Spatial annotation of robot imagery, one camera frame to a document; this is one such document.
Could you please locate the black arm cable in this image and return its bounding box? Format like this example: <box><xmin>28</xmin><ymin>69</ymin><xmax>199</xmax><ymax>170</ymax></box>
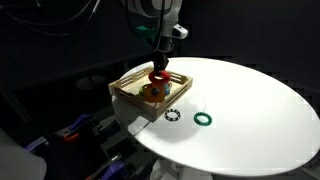
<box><xmin>158</xmin><ymin>0</ymin><xmax>167</xmax><ymax>51</ymax></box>

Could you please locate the large red ribbed ring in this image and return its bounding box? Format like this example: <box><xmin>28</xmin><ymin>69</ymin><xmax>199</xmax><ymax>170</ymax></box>
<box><xmin>148</xmin><ymin>69</ymin><xmax>172</xmax><ymax>84</ymax></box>

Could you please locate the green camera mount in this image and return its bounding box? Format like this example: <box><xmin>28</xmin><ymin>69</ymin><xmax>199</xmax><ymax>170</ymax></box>
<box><xmin>135</xmin><ymin>25</ymin><xmax>158</xmax><ymax>44</ymax></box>

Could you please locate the orange ribbed ring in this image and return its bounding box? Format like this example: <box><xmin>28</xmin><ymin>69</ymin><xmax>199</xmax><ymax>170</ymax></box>
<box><xmin>143</xmin><ymin>83</ymin><xmax>166</xmax><ymax>103</ymax></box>

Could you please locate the blue grey ring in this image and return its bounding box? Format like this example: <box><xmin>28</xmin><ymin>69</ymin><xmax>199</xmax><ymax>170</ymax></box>
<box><xmin>162</xmin><ymin>81</ymin><xmax>173</xmax><ymax>95</ymax></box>

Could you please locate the orange clamp handle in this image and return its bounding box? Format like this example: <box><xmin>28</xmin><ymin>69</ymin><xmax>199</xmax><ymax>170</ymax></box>
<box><xmin>63</xmin><ymin>131</ymin><xmax>81</xmax><ymax>144</ymax></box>

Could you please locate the purple clamp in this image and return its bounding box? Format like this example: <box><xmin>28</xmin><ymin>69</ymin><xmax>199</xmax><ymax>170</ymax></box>
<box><xmin>23</xmin><ymin>136</ymin><xmax>49</xmax><ymax>153</ymax></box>
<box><xmin>68</xmin><ymin>112</ymin><xmax>94</xmax><ymax>133</ymax></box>
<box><xmin>99</xmin><ymin>159</ymin><xmax>126</xmax><ymax>180</ymax></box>

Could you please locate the thin black cable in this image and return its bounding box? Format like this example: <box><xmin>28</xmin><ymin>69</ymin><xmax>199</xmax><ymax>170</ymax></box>
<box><xmin>0</xmin><ymin>0</ymin><xmax>102</xmax><ymax>28</ymax></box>

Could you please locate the black and white ring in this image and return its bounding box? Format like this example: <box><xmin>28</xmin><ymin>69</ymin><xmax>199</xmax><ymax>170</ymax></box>
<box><xmin>164</xmin><ymin>108</ymin><xmax>182</xmax><ymax>122</ymax></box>

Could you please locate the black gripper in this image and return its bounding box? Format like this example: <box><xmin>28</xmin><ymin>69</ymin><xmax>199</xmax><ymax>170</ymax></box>
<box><xmin>152</xmin><ymin>22</ymin><xmax>175</xmax><ymax>74</ymax></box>

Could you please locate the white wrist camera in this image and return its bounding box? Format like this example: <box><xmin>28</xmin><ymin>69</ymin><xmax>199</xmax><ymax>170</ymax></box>
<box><xmin>172</xmin><ymin>23</ymin><xmax>189</xmax><ymax>40</ymax></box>

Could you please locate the grey rounded object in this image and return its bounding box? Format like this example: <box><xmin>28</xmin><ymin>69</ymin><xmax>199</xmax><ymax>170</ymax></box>
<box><xmin>0</xmin><ymin>128</ymin><xmax>47</xmax><ymax>180</ymax></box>

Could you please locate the light green toothed ring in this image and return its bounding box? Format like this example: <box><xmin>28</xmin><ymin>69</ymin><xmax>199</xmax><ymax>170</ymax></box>
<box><xmin>138</xmin><ymin>83</ymin><xmax>149</xmax><ymax>97</ymax></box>

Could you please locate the white table pedestal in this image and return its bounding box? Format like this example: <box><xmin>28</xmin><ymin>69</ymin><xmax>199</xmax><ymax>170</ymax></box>
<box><xmin>149</xmin><ymin>158</ymin><xmax>214</xmax><ymax>180</ymax></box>

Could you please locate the dark green beaded ring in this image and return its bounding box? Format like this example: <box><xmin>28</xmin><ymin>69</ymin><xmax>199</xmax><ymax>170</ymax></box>
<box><xmin>193</xmin><ymin>112</ymin><xmax>213</xmax><ymax>127</ymax></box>

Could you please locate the wooden slotted tray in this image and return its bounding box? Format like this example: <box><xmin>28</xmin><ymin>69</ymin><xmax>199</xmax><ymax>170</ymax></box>
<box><xmin>108</xmin><ymin>65</ymin><xmax>194</xmax><ymax>123</ymax></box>

